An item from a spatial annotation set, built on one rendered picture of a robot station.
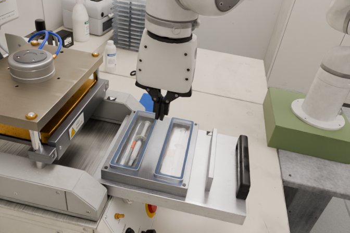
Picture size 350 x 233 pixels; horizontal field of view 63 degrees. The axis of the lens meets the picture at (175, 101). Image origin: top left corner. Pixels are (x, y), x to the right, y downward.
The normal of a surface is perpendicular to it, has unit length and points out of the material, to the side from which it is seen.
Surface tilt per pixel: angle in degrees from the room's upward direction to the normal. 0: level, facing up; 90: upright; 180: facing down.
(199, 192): 0
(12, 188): 90
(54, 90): 0
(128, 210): 65
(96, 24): 90
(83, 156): 0
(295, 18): 90
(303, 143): 90
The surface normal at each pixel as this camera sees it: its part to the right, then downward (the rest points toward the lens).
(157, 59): -0.25, 0.52
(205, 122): 0.12, -0.83
